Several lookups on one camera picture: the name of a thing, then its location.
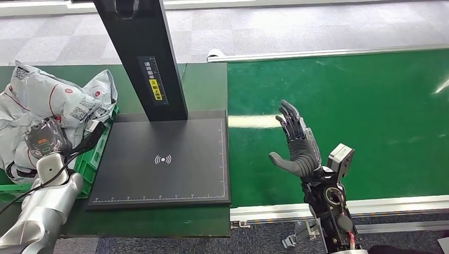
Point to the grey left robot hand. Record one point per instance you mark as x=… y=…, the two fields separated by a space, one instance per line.
x=47 y=140

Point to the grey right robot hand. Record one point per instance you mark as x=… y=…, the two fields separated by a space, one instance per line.
x=301 y=157

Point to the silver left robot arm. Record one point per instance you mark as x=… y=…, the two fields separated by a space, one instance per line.
x=42 y=210

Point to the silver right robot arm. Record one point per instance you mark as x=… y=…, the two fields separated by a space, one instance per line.
x=329 y=214

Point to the green plastic basket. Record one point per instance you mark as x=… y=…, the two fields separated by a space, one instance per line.
x=87 y=171

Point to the black weighing scale platform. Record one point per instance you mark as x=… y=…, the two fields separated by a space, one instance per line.
x=158 y=175

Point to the grey mailer with QR codes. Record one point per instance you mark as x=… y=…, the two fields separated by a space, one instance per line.
x=15 y=79

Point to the small crumpled grey mailer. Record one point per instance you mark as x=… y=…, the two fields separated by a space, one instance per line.
x=103 y=84

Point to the green conveyor belt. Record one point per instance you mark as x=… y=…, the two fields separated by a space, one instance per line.
x=386 y=105

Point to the black and yellow column label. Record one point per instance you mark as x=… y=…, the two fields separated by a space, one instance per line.
x=154 y=86

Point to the aluminium conveyor lower crossbar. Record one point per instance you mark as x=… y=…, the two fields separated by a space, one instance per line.
x=403 y=228

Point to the white conveyor roller end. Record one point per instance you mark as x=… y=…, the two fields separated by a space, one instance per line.
x=214 y=54

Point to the black scale column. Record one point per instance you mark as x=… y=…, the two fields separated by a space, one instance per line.
x=140 y=38

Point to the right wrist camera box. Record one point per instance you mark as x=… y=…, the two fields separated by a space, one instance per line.
x=340 y=156

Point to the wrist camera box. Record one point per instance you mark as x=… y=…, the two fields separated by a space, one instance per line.
x=89 y=136
x=340 y=156

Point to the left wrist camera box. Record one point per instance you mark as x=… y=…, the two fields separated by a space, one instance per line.
x=89 y=136

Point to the metal conveyor support bracket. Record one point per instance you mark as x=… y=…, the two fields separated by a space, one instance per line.
x=300 y=235

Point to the small metal rail latch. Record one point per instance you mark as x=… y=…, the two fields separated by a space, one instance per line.
x=240 y=224

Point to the aluminium conveyor side rail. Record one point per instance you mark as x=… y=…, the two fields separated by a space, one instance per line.
x=403 y=204
x=315 y=54

